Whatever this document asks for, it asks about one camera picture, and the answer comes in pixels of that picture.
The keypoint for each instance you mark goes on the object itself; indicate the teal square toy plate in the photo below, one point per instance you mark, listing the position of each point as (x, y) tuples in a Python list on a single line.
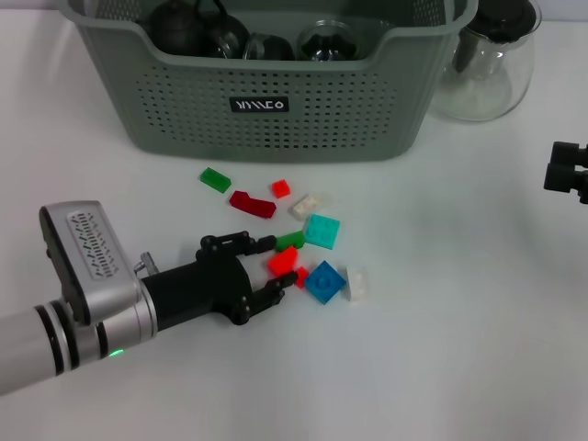
[(323, 231)]

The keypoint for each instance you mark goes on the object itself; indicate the white toy brick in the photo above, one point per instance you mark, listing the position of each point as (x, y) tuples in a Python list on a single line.
[(307, 205), (357, 284)]

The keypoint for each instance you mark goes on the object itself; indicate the green studded toy brick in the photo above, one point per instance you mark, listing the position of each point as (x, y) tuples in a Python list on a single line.
[(289, 240)]

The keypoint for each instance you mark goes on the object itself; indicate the blue square toy plate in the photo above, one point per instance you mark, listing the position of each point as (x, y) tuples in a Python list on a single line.
[(325, 282)]

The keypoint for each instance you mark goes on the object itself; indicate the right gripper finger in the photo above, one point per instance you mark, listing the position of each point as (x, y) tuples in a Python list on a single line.
[(565, 154), (558, 177)]

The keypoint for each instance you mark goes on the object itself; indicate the small red toy brick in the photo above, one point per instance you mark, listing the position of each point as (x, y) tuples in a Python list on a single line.
[(302, 278), (281, 188)]

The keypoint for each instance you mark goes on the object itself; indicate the glass carafe with black lid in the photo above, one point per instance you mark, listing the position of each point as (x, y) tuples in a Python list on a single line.
[(487, 92)]

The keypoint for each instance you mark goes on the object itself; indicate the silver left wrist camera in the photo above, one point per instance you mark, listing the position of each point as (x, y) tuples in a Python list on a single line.
[(92, 252)]

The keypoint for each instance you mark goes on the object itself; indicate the translucent green brick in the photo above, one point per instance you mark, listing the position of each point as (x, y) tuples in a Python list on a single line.
[(215, 179)]

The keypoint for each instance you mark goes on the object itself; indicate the glass teacup with black holder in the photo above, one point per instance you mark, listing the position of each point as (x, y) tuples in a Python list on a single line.
[(327, 46), (275, 48), (229, 34)]

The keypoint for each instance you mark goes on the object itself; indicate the dark clay teapot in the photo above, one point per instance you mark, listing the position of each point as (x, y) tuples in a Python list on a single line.
[(177, 27)]

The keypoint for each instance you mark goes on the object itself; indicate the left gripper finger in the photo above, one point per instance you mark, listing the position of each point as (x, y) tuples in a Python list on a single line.
[(275, 287), (266, 242)]

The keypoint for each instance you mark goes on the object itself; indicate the large red-orange toy brick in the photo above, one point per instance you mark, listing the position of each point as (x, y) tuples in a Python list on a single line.
[(282, 261)]

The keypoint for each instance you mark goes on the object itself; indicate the grey-green perforated storage bin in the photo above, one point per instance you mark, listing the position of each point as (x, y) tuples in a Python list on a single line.
[(321, 128)]

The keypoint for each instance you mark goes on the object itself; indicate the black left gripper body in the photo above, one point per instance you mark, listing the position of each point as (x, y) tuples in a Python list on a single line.
[(202, 289)]

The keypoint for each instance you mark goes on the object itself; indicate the dark red long brick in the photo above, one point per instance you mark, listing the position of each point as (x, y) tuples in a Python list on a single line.
[(250, 204)]

